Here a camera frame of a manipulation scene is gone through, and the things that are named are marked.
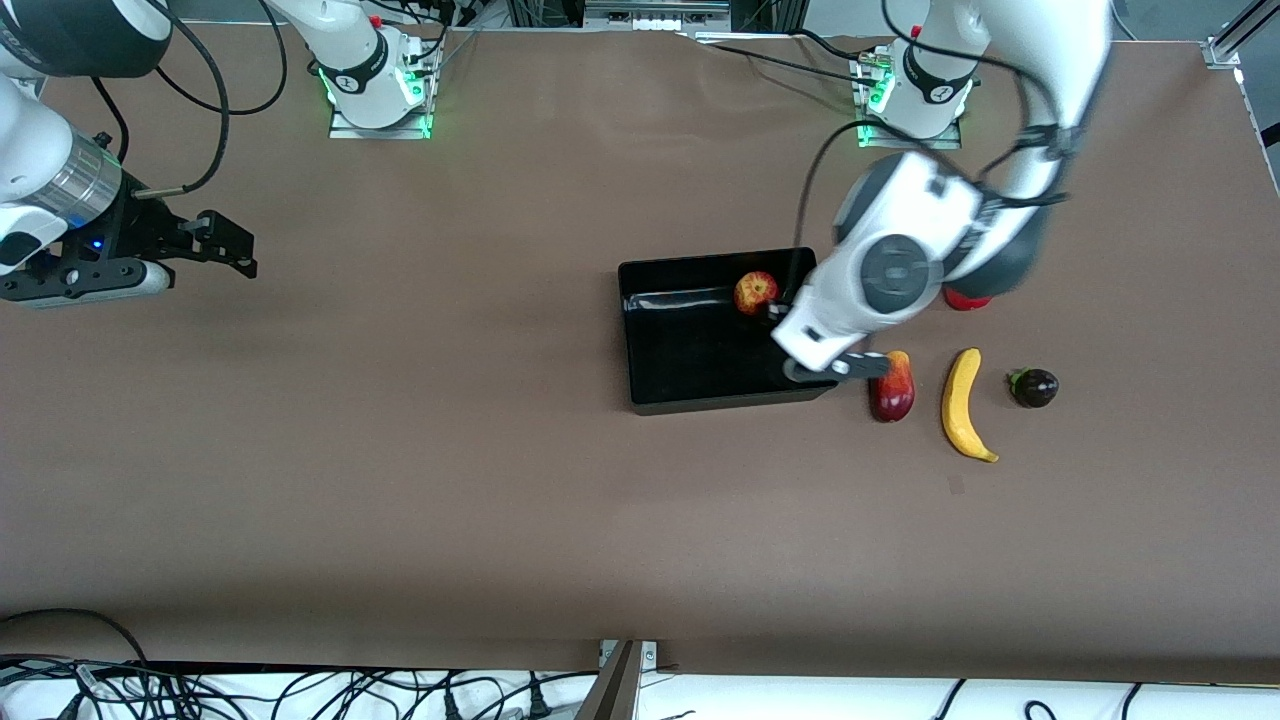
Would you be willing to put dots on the yellow banana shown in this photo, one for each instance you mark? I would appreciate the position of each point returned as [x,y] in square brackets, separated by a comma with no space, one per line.
[960,400]

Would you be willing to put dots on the white power strip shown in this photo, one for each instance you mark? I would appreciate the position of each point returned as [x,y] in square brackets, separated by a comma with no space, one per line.
[655,15]

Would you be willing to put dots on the red yellow mango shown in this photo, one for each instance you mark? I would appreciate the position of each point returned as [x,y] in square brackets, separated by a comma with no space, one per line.
[893,395]

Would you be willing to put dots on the dark purple eggplant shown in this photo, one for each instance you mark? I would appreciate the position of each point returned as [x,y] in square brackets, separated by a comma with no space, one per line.
[1037,388]

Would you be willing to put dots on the black plastic box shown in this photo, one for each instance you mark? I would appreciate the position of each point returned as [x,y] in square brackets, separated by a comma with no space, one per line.
[690,350]

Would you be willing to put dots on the red yellow apple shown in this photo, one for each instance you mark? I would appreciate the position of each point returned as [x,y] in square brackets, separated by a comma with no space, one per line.
[755,292]

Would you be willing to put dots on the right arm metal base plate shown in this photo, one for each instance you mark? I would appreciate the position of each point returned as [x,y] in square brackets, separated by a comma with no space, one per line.
[380,132]

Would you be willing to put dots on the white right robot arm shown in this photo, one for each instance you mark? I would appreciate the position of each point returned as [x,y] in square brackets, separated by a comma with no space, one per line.
[20,140]

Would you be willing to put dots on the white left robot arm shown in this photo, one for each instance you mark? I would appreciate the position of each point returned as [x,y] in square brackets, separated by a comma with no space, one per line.
[900,260]

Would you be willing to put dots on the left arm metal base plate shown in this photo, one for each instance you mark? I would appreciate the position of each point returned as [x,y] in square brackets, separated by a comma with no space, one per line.
[905,143]

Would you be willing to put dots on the aluminium profile bar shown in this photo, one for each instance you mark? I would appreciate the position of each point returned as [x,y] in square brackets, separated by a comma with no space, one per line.
[612,690]

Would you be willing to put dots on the aluminium corner post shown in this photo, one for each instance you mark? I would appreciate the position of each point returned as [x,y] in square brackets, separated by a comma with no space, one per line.
[1240,30]

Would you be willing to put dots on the red tomato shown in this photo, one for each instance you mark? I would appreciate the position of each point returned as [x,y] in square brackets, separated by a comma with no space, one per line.
[967,300]

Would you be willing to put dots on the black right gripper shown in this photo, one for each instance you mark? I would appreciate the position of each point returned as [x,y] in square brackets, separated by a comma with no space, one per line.
[133,233]

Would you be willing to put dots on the brown table cover sheet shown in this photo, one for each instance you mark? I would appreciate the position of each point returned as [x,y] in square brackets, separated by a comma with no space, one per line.
[500,520]

